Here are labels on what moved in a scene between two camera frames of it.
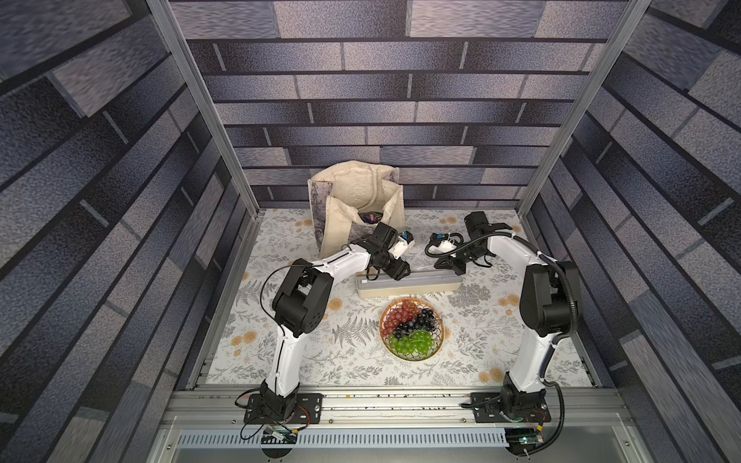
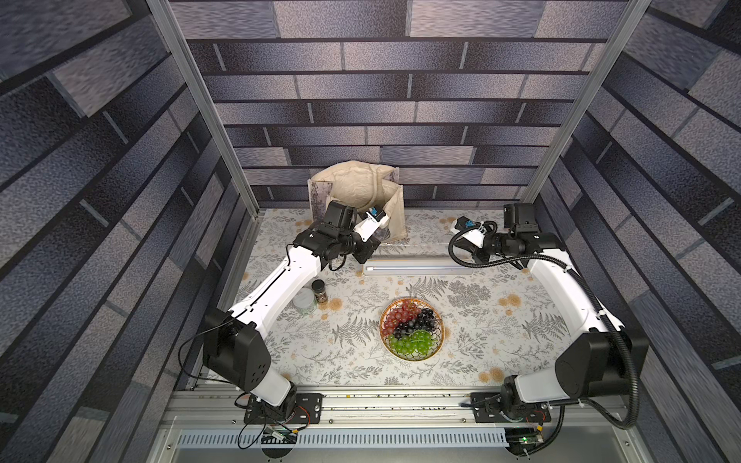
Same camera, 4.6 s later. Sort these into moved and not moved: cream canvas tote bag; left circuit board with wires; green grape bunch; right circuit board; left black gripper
Moved: left black gripper
Not moved: right circuit board; left circuit board with wires; cream canvas tote bag; green grape bunch
